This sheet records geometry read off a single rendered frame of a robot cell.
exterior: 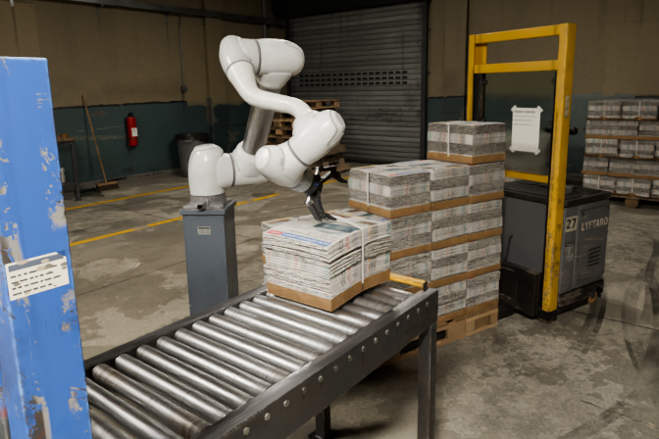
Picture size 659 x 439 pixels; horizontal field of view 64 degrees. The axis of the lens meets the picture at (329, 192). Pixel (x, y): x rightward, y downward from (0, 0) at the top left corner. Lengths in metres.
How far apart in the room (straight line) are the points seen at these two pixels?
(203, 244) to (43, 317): 1.76
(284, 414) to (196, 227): 1.22
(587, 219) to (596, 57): 5.40
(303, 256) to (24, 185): 1.19
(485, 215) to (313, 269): 1.75
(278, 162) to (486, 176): 1.88
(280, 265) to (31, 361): 1.22
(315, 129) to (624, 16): 7.73
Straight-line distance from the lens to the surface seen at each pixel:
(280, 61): 2.01
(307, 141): 1.53
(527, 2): 9.36
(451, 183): 3.03
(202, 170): 2.34
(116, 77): 9.43
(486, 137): 3.19
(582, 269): 3.93
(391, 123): 10.28
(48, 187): 0.65
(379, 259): 1.91
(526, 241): 3.83
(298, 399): 1.39
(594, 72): 9.00
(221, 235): 2.37
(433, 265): 3.06
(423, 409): 2.12
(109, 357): 1.62
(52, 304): 0.68
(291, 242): 1.73
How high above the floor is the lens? 1.51
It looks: 11 degrees down
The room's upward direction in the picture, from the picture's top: 1 degrees counter-clockwise
